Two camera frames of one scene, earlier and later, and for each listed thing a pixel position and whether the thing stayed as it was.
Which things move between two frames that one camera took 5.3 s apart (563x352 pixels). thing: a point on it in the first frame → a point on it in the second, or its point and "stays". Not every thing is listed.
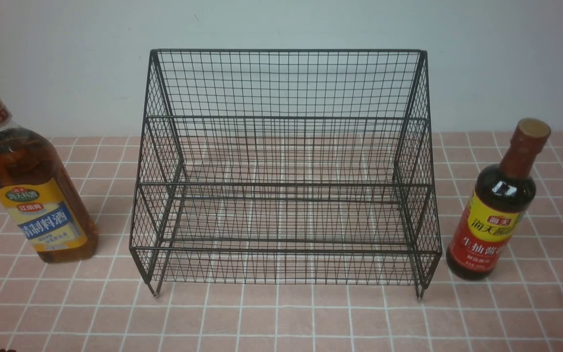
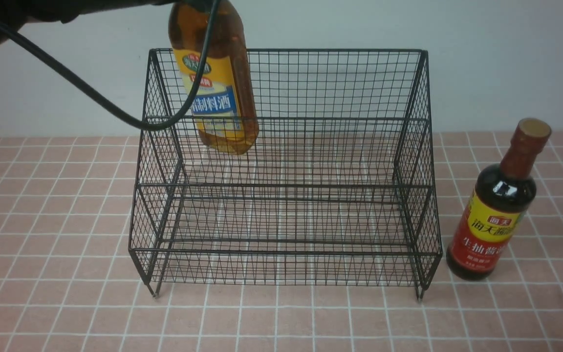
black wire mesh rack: (286, 166) stays
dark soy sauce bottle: (501, 199) stays
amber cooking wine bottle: (22, 167) → (226, 116)
